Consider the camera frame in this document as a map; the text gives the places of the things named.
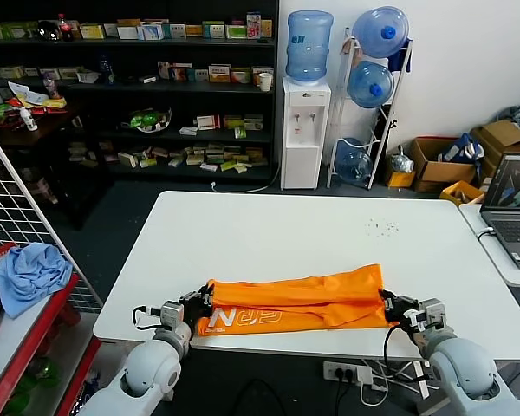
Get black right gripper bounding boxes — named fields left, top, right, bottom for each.
left=378, top=289, right=422, bottom=329

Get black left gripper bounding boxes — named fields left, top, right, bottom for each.
left=179, top=284, right=216, bottom=324

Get orange t-shirt with white print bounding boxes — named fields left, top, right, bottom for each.
left=195, top=263, right=393, bottom=337

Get white power strip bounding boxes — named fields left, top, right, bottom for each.
left=322, top=361, right=374, bottom=385

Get large white table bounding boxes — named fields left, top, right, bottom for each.
left=93, top=190, right=520, bottom=400

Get yellow carton box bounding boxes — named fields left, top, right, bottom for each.
left=385, top=168, right=417, bottom=190

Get small yellow open box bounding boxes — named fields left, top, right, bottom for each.
left=439, top=180, right=485, bottom=207

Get grey open laptop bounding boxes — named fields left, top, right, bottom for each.
left=479, top=152, right=520, bottom=270

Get cardboard box with red rim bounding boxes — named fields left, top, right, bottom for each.
left=409, top=136, right=478, bottom=192

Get silver foil bag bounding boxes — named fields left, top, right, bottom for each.
left=389, top=145, right=415, bottom=172

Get blue water jug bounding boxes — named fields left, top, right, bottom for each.
left=284, top=10, right=334, bottom=84
left=352, top=5, right=411, bottom=60
left=333, top=137, right=374, bottom=183
left=346, top=60, right=395, bottom=109

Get blue snack package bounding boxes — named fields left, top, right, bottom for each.
left=71, top=371, right=101, bottom=406

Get white metal jug rack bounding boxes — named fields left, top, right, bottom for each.
left=327, top=26, right=415, bottom=191

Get white water dispenser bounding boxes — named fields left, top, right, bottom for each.
left=281, top=76, right=333, bottom=191

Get blue bag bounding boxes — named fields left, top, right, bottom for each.
left=439, top=132, right=485, bottom=164

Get light blue crumpled cloth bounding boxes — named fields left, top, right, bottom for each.
left=0, top=242, right=74, bottom=321

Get red white medicine box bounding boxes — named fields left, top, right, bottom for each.
left=194, top=114, right=221, bottom=131

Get green plastic bottle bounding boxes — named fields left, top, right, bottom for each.
left=25, top=357, right=62, bottom=391

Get red white shelf cart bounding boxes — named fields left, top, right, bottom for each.
left=0, top=272, right=127, bottom=416

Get black shelving unit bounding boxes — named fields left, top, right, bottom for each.
left=0, top=0, right=281, bottom=183

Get bowl with green fruit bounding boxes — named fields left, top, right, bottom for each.
left=120, top=107, right=173, bottom=133

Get plain brown cardboard box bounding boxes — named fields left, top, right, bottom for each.
left=470, top=120, right=520, bottom=174

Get yellow orange medicine box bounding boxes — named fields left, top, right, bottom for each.
left=207, top=64, right=232, bottom=83

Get dark blue hanging cloth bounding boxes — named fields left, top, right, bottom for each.
left=389, top=38, right=415, bottom=75

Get small white bottle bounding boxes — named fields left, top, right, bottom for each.
left=19, top=106, right=39, bottom=133

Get blue drink bottle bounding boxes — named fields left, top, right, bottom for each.
left=97, top=54, right=114, bottom=86

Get dark wooden table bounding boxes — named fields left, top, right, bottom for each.
left=0, top=103, right=114, bottom=231

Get purple drink bottle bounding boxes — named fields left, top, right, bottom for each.
left=42, top=71, right=61, bottom=100

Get yellow white paper packets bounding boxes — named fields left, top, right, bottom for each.
left=7, top=81, right=67, bottom=109

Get blue white medicine box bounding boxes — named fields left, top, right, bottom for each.
left=137, top=23, right=164, bottom=42

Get tall pink blue box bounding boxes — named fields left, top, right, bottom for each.
left=246, top=12, right=262, bottom=40

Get cola bottle red label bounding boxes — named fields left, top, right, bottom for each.
left=56, top=12, right=71, bottom=42

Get shiny dark round bowl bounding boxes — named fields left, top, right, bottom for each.
left=36, top=20, right=61, bottom=42

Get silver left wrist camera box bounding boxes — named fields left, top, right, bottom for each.
left=159, top=301, right=185, bottom=327

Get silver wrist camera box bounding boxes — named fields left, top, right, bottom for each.
left=159, top=301, right=185, bottom=327
left=418, top=297, right=447, bottom=333

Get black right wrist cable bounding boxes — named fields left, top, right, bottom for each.
left=381, top=324, right=413, bottom=372

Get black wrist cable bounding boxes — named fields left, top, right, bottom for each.
left=131, top=305, right=164, bottom=331
left=381, top=324, right=413, bottom=372

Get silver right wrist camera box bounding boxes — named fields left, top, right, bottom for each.
left=418, top=297, right=447, bottom=333

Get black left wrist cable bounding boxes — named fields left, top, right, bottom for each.
left=131, top=305, right=164, bottom=331

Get white floor cable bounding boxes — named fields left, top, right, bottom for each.
left=211, top=162, right=283, bottom=194

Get white wire grid panel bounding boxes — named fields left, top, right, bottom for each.
left=0, top=119, right=105, bottom=313

